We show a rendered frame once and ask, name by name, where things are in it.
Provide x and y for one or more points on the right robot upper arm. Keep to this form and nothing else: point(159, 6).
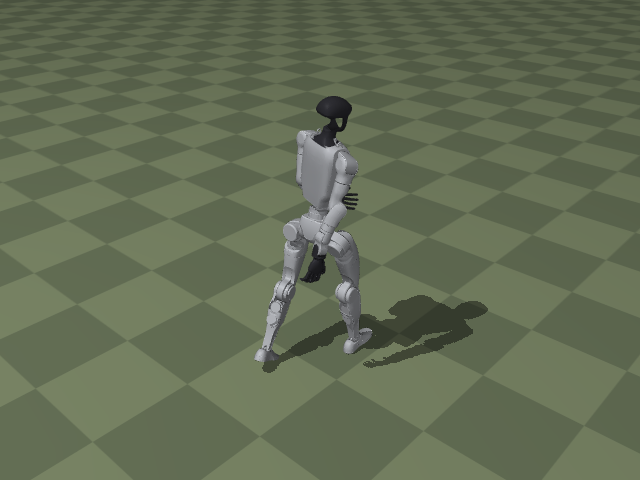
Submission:
point(346, 167)

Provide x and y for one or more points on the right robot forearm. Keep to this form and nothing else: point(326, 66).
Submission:
point(330, 222)

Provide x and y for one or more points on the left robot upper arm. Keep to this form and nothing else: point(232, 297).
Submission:
point(300, 139)

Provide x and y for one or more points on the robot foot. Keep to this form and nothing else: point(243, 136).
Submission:
point(351, 346)
point(263, 355)

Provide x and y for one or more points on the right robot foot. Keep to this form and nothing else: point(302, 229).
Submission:
point(351, 346)

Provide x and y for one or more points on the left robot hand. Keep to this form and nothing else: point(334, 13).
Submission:
point(351, 199)

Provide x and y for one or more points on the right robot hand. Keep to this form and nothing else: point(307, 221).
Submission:
point(316, 267)

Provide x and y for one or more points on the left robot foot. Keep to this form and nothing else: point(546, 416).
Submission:
point(263, 355)

